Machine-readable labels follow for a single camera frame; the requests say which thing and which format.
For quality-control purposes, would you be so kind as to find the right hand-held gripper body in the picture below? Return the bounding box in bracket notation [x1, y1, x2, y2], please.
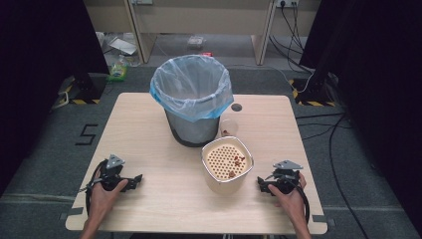
[271, 159, 304, 196]

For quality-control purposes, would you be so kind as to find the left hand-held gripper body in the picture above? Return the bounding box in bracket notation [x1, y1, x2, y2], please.
[99, 153, 134, 193]

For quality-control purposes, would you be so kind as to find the person's right hand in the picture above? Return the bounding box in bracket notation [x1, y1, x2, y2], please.
[267, 172, 309, 217]

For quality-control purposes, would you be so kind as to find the person's left hand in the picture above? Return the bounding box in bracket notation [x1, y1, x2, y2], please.
[88, 170, 129, 216]

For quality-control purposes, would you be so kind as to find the cream container with metal rim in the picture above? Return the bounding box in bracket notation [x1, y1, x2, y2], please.
[200, 135, 256, 196]

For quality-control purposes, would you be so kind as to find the cream perforated strainer insert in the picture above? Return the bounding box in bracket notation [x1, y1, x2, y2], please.
[205, 142, 251, 182]

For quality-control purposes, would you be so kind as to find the small clear cup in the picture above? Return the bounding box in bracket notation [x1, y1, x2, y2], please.
[219, 118, 240, 137]

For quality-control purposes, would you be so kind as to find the grey trash bin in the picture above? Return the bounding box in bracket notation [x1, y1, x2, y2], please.
[164, 108, 222, 148]

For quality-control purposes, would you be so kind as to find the yellow black hazard tape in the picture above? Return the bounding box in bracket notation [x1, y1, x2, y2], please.
[57, 83, 102, 106]
[288, 78, 336, 108]

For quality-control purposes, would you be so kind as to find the black stand base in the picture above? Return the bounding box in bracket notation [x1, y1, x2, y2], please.
[70, 73, 107, 102]
[299, 75, 333, 102]

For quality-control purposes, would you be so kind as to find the green packet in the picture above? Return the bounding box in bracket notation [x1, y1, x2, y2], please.
[106, 62, 129, 83]

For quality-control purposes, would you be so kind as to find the blue clear plastic bin liner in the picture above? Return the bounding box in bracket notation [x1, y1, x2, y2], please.
[149, 54, 235, 123]

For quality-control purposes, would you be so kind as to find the clear plastic bag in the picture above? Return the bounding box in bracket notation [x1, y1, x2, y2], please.
[97, 31, 141, 68]

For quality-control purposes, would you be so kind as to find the black curtain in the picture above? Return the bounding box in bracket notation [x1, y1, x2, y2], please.
[0, 0, 110, 197]
[299, 0, 422, 235]

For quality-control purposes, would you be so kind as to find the small clear packet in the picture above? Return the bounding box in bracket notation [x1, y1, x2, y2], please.
[186, 35, 206, 50]

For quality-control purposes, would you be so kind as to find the beige desk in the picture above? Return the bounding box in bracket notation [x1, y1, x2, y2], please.
[83, 0, 321, 67]

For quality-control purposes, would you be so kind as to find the left hand-held gripper black cable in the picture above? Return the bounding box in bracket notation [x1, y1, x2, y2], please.
[79, 159, 109, 217]

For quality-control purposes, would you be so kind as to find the hand-held gripper black cable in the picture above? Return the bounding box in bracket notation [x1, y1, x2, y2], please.
[296, 184, 312, 224]
[79, 159, 109, 217]

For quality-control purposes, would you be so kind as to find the right hand-held gripper black cable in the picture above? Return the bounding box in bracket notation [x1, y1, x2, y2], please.
[296, 184, 312, 224]

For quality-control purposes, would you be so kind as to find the black floor cable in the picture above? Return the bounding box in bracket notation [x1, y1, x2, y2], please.
[294, 112, 371, 239]

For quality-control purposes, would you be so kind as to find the thick white cable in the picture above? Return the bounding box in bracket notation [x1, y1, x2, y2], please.
[50, 90, 70, 111]

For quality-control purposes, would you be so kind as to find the thin white cable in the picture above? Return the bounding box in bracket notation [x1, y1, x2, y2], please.
[228, 64, 315, 95]

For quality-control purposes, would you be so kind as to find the bundle of black wall cables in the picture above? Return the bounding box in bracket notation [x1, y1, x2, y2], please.
[268, 2, 315, 75]

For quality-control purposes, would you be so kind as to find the white wall socket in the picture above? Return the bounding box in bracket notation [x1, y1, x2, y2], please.
[275, 0, 301, 8]

